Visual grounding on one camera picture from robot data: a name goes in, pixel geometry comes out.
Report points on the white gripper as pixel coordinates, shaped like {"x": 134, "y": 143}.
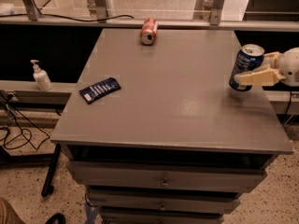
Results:
{"x": 291, "y": 66}

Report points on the grey drawer cabinet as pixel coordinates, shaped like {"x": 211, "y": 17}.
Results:
{"x": 175, "y": 107}

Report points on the middle drawer with knob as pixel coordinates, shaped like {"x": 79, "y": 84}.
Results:
{"x": 163, "y": 201}

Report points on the white pump dispenser bottle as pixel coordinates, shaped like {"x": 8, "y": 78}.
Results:
{"x": 41, "y": 76}

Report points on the blue tape cross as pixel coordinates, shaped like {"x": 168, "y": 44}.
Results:
{"x": 91, "y": 213}

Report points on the bottom drawer with knob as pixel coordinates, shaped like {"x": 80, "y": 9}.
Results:
{"x": 124, "y": 217}

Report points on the black shoe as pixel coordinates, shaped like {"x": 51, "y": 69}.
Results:
{"x": 57, "y": 218}

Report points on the black metal stand leg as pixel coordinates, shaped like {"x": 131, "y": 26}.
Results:
{"x": 48, "y": 187}

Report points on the drawer with knob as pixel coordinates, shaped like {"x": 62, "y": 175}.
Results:
{"x": 165, "y": 176}
{"x": 124, "y": 217}
{"x": 163, "y": 201}

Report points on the red coke can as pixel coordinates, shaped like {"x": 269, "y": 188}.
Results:
{"x": 149, "y": 31}

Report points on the top drawer with knob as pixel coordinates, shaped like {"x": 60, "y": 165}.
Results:
{"x": 165, "y": 176}

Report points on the tan trouser leg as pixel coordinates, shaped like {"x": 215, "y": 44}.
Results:
{"x": 7, "y": 214}

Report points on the blue pepsi can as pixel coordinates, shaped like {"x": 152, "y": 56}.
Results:
{"x": 249, "y": 57}

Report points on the dark blue snack packet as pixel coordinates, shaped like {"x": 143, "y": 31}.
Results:
{"x": 99, "y": 90}

